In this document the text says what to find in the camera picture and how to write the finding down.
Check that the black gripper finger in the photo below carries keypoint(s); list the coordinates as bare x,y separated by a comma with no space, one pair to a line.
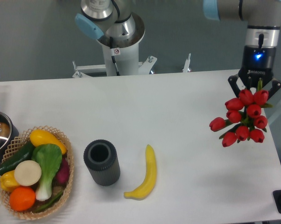
232,80
276,85

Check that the yellow bell pepper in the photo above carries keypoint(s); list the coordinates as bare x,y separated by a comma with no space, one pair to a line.
8,182

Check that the dark green cucumber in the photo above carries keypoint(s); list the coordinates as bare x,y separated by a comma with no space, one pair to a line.
23,154

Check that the woven wicker basket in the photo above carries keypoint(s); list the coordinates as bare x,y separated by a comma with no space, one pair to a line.
13,147

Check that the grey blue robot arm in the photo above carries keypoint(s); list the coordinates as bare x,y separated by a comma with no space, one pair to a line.
263,16

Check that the orange fruit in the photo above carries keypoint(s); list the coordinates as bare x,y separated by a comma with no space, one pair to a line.
22,198

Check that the purple sweet potato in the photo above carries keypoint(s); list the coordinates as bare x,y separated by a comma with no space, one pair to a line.
63,173

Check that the red tulip bouquet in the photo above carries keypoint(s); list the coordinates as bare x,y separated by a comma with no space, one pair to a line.
244,112

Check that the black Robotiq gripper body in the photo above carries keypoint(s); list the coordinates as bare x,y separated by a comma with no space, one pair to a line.
257,63

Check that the green chili pepper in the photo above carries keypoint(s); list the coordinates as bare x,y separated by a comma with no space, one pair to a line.
50,203

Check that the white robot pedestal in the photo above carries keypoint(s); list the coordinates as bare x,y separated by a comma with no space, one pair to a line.
120,45

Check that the yellow squash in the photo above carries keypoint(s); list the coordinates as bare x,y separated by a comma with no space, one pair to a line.
40,137

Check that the dark grey ribbed vase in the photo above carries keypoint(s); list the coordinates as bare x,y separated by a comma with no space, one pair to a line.
101,159

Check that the white round radish slice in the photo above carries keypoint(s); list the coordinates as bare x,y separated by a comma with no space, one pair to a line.
27,173

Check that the yellow banana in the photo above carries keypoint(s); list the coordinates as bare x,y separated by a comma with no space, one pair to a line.
148,184

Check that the green bok choy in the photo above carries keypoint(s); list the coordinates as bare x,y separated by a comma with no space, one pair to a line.
49,158

